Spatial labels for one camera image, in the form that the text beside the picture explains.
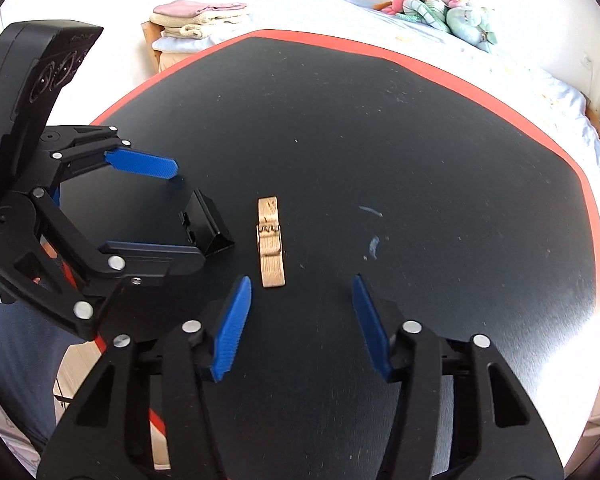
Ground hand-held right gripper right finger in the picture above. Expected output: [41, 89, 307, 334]
[352, 274, 565, 480]

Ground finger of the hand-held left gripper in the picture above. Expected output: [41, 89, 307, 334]
[37, 124, 179, 191]
[0, 187, 208, 342]

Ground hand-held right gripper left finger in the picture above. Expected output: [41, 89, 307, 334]
[37, 275, 253, 480]

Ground black triangular plastic piece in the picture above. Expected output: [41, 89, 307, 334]
[178, 189, 236, 259]

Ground wooden clip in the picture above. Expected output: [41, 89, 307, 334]
[256, 195, 287, 288]

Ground folded cream towel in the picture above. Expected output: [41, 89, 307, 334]
[149, 10, 254, 41]

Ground folded pink towel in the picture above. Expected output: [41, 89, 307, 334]
[152, 0, 248, 19]

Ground black table red edge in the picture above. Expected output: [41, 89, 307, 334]
[152, 0, 600, 306]

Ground striped plush toy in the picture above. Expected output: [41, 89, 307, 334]
[395, 0, 454, 36]

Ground green plush toy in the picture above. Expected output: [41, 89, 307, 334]
[445, 2, 499, 54]

